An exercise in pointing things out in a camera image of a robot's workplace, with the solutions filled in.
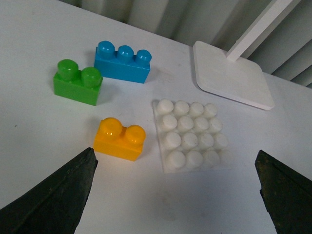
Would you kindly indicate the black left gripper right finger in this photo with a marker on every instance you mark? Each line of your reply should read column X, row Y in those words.
column 287, row 195

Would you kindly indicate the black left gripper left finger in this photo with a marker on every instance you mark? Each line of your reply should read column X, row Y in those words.
column 55, row 205

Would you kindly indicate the yellow two-stud block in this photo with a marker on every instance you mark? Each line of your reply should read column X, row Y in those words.
column 114, row 139

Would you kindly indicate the green two-stud block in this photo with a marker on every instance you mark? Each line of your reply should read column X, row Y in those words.
column 79, row 85

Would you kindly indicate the blue three-stud block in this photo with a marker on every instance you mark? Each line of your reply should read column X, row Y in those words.
column 122, row 64

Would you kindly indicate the white desk lamp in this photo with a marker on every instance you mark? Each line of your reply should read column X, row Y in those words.
column 228, row 74

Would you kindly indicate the grey pleated curtain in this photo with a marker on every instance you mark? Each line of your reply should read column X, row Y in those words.
column 283, row 50

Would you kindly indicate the white studded base plate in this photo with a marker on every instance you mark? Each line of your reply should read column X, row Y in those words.
column 190, row 137

